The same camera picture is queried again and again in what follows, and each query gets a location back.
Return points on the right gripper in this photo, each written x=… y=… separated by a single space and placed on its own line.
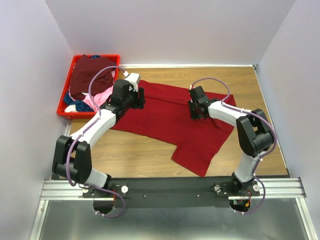
x=193 y=116

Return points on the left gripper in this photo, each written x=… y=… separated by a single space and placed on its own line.
x=139 y=103

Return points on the red t-shirt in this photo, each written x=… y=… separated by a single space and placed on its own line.
x=166 y=117

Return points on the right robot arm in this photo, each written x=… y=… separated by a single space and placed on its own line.
x=255 y=134

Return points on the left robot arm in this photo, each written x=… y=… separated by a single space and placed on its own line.
x=72 y=155

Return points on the pink t-shirt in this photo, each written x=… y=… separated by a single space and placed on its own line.
x=99 y=98

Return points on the navy blue t-shirt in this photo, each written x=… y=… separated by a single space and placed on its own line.
x=68 y=100

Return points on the maroon t-shirt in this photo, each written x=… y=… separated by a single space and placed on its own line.
x=84 y=71

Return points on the white garment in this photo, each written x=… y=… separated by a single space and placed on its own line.
x=70 y=109

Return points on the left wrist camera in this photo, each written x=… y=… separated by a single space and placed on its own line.
x=133 y=78

